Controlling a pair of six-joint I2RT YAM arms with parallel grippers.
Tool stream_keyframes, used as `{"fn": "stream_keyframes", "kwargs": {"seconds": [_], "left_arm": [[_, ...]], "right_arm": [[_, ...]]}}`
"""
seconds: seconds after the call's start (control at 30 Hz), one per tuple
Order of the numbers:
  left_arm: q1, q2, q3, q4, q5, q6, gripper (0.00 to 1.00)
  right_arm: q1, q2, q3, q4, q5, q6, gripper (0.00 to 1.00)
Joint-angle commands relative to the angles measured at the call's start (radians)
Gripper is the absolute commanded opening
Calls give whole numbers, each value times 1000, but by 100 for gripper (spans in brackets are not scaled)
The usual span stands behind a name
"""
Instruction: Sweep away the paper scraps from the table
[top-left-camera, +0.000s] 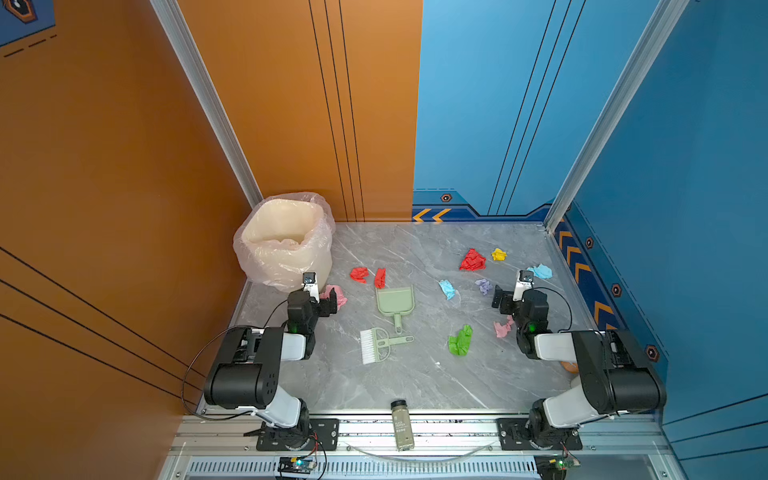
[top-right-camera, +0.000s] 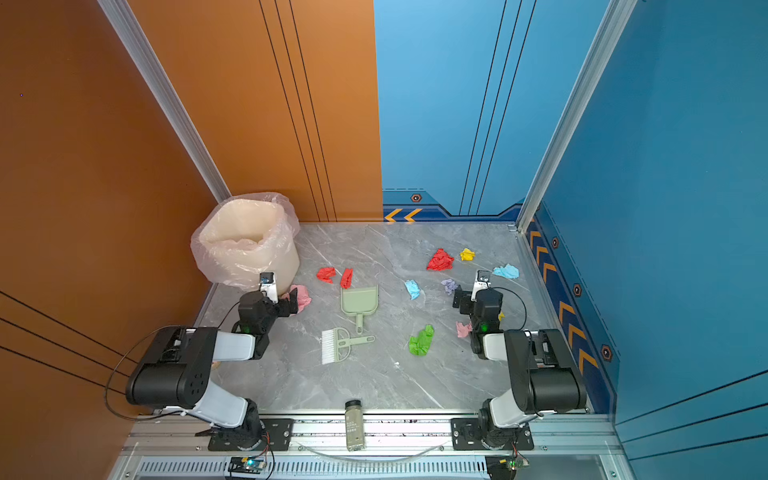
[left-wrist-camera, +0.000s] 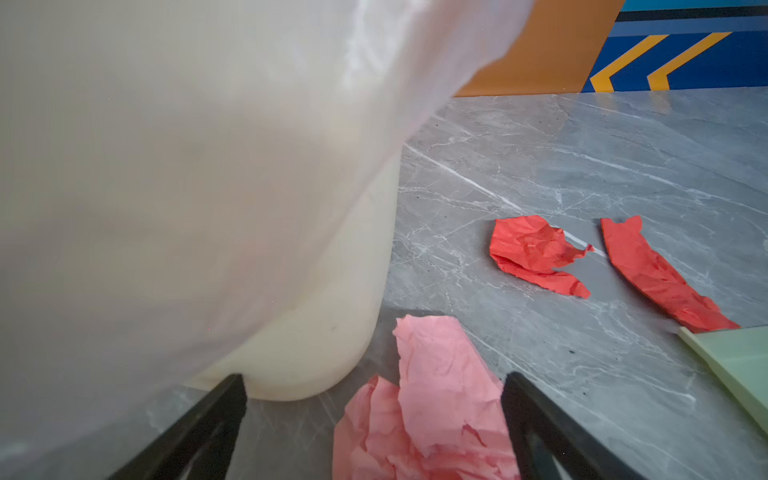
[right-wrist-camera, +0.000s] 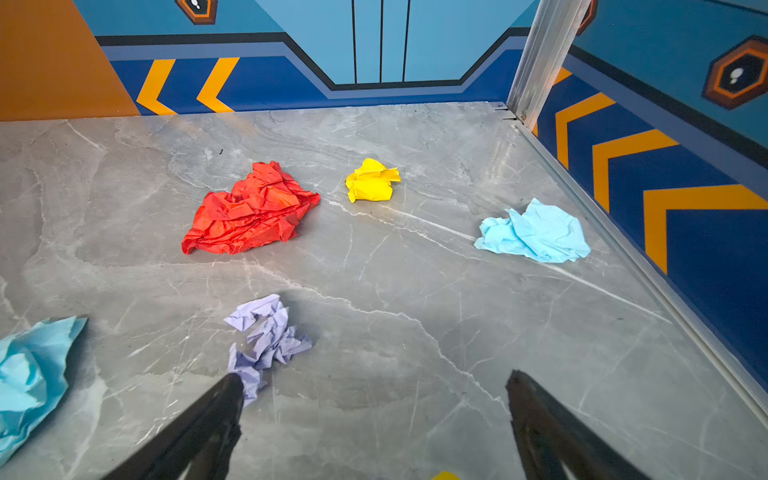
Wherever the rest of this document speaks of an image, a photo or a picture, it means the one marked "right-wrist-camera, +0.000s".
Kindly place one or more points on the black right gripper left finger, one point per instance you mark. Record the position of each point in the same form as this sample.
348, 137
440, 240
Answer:
198, 444

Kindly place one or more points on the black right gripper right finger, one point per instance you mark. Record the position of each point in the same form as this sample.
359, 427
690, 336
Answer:
553, 443

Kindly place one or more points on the small yellow paper scrap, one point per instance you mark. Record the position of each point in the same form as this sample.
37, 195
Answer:
445, 476

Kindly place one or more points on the purple paper scrap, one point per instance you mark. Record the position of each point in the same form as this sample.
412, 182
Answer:
271, 338

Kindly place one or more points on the cyan paper scrap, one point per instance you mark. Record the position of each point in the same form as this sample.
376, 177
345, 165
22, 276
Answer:
33, 367

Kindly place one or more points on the light blue paper scrap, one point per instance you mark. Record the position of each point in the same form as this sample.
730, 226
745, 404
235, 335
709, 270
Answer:
543, 233

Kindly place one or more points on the large red paper scrap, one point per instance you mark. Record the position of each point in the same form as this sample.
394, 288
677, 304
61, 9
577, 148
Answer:
265, 207

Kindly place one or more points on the aluminium corner post right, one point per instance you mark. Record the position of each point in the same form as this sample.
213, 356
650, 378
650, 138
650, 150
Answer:
552, 33

